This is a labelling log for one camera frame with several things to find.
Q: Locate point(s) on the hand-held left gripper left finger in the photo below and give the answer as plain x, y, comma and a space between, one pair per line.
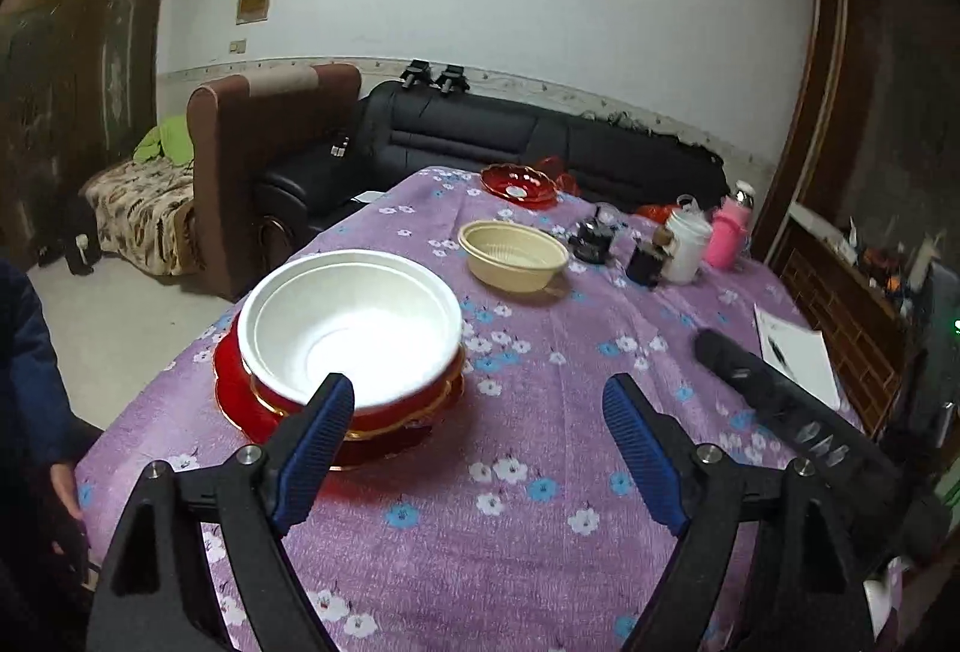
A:
315, 449

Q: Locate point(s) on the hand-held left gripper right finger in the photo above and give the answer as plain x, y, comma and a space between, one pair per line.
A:
645, 457

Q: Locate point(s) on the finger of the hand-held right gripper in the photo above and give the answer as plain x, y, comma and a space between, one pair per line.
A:
757, 389

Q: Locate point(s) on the white paper bowl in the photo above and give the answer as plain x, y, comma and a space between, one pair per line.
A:
352, 329
264, 373

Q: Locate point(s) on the red glass plate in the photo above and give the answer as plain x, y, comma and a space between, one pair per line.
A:
229, 385
420, 408
502, 179

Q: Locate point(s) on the clear ballpoint pen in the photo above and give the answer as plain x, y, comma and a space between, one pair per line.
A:
776, 352

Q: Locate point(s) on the white lined notebook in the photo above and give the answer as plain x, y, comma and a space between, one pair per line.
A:
802, 352

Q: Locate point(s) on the dark wooden cabinet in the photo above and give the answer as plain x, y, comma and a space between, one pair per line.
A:
840, 314

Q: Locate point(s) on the bottle in pink knitted sleeve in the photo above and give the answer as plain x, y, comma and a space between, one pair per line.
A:
724, 243

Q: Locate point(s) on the white plastic jar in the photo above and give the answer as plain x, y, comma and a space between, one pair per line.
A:
686, 247

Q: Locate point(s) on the purple floral tablecloth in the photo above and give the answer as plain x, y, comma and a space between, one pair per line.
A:
540, 337

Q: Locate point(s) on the red wrapper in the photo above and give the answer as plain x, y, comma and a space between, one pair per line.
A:
656, 214

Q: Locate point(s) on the beige plastic bowl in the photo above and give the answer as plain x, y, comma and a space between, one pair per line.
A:
517, 277

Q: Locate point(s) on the white paper sheet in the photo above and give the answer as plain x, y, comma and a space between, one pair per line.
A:
367, 198

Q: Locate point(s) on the patterned blanket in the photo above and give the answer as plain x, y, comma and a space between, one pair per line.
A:
142, 217

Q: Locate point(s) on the brown armchair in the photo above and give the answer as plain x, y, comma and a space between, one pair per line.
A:
225, 172

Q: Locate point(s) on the green cloth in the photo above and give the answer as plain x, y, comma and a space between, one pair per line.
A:
165, 142

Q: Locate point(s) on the black leather sofa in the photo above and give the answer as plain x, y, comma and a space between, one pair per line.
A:
465, 134

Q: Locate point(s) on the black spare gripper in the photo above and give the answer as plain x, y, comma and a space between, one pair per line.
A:
418, 76
452, 80

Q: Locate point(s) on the dark wooden wardrobe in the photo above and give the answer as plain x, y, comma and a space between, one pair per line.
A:
75, 59

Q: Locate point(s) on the wall switch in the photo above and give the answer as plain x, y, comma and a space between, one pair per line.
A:
238, 47

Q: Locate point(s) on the yellow wall plaque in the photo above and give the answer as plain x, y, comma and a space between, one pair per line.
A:
255, 3

